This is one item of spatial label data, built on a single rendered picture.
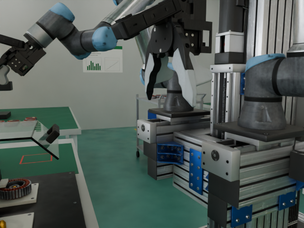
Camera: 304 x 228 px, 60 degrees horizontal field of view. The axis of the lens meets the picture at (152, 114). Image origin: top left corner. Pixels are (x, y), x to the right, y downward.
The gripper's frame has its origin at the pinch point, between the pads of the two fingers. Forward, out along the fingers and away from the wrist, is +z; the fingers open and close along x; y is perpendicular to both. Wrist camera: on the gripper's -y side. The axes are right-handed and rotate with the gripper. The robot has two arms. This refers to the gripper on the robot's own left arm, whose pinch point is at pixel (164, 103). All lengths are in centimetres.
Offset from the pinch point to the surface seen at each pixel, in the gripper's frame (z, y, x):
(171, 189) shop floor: 116, 121, 187
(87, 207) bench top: 41, -3, 47
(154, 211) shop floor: 116, 83, 155
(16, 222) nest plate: 37, -25, 42
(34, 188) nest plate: 37, -18, 65
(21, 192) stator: 35, -23, 58
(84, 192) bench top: 41, 0, 60
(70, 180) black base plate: 38, -4, 70
